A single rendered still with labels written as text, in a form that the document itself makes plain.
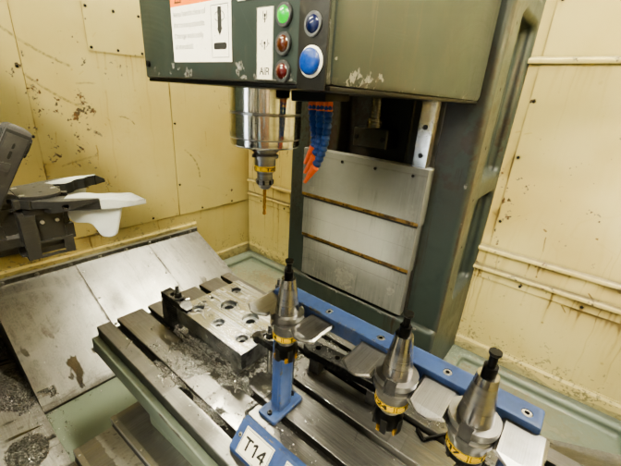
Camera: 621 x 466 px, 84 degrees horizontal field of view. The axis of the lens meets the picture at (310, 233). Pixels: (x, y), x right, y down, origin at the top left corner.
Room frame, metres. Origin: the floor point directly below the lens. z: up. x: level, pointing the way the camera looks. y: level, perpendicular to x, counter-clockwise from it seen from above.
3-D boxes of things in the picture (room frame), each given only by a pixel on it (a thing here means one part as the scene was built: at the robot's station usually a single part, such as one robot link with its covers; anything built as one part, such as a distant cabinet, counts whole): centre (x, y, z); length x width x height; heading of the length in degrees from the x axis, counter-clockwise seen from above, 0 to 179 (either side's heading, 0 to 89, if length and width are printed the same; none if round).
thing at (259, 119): (0.81, 0.12, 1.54); 0.16 x 0.16 x 0.12
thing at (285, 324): (0.53, 0.03, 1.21); 0.06 x 0.06 x 0.03
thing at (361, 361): (0.43, -0.10, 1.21); 0.07 x 0.05 x 0.01; 142
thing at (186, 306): (0.88, 0.39, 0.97); 0.13 x 0.03 x 0.15; 52
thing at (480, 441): (0.33, -0.23, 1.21); 0.06 x 0.06 x 0.03
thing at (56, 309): (1.22, 0.64, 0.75); 0.89 x 0.67 x 0.26; 142
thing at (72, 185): (0.51, 0.37, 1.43); 0.09 x 0.03 x 0.06; 176
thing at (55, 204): (0.42, 0.32, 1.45); 0.09 x 0.05 x 0.02; 104
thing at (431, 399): (0.36, -0.18, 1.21); 0.07 x 0.05 x 0.01; 142
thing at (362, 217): (1.16, -0.16, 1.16); 0.48 x 0.05 x 0.51; 52
